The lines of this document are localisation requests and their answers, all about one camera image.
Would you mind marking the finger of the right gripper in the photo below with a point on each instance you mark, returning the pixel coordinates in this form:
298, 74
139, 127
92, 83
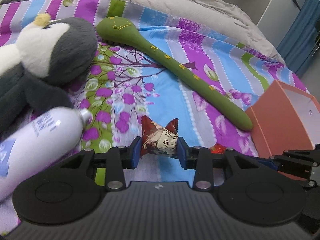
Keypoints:
268, 162

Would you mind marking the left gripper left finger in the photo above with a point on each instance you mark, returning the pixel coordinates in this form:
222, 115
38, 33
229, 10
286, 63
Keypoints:
117, 160

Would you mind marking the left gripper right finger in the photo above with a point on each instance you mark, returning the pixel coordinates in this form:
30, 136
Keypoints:
200, 160

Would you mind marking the red foil candy wrapper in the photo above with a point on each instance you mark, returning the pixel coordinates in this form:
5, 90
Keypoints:
218, 149

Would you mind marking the brown cartoon candy wrapper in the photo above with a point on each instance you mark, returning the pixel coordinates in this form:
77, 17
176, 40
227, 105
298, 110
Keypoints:
157, 139

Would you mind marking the pink cardboard box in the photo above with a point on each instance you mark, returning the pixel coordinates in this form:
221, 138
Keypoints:
284, 118

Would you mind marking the striped colourful bed sheet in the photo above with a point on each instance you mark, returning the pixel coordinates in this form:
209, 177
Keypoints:
124, 84

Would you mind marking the white spray bottle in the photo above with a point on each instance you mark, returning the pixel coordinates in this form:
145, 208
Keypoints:
40, 143

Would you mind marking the blue curtain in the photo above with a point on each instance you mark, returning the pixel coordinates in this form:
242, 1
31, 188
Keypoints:
302, 40

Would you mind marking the grey white penguin plush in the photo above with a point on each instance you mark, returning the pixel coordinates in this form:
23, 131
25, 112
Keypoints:
46, 55

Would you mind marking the green plush massage stick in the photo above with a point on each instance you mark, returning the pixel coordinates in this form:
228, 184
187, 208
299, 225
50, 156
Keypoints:
121, 30

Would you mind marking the grey duvet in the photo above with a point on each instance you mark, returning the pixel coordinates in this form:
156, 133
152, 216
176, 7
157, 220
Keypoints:
225, 18

